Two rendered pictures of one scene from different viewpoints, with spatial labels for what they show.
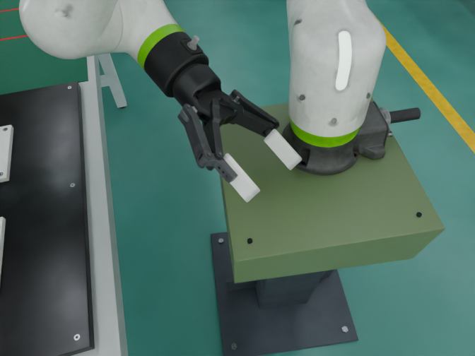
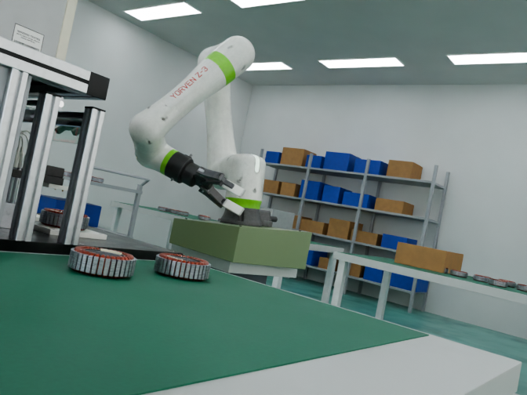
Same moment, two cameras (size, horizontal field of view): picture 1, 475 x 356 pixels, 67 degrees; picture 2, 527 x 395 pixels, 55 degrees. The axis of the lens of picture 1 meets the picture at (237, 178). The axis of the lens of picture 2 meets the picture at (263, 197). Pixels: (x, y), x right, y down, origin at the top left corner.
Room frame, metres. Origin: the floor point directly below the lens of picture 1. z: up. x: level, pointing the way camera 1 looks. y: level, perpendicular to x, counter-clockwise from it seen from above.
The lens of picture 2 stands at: (-1.05, 0.86, 0.90)
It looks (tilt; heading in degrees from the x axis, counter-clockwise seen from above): 2 degrees up; 323
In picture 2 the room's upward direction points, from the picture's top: 11 degrees clockwise
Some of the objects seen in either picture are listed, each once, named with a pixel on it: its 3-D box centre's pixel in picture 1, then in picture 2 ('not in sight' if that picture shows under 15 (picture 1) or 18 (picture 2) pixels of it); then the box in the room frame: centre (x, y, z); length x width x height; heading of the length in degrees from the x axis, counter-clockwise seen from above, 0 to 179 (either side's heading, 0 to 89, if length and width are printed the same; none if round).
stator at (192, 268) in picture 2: not in sight; (182, 266); (-0.13, 0.35, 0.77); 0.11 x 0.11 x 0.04
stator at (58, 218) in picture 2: not in sight; (64, 219); (0.23, 0.50, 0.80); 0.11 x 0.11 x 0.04
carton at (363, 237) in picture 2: not in sight; (369, 238); (4.03, -4.95, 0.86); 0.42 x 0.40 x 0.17; 15
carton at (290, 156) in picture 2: not in sight; (298, 159); (5.50, -4.54, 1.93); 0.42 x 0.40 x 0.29; 18
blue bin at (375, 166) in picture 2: not in sight; (373, 169); (4.16, -4.90, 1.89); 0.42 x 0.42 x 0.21; 14
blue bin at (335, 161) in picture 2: not in sight; (342, 164); (4.68, -4.76, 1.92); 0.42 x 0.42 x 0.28; 17
